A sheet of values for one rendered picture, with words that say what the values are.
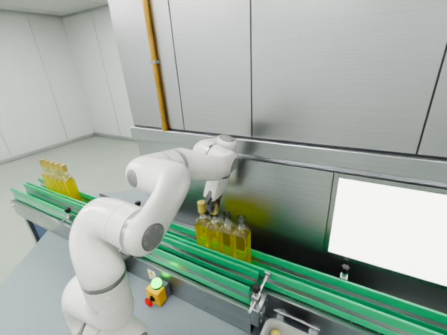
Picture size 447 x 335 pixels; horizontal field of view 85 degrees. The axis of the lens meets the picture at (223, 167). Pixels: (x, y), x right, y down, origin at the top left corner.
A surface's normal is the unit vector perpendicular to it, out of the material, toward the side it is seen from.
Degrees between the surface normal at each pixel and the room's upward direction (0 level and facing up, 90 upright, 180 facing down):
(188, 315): 0
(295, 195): 90
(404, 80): 90
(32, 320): 0
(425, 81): 90
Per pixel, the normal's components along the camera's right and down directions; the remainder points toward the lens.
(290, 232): -0.49, 0.38
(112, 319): 0.44, 0.35
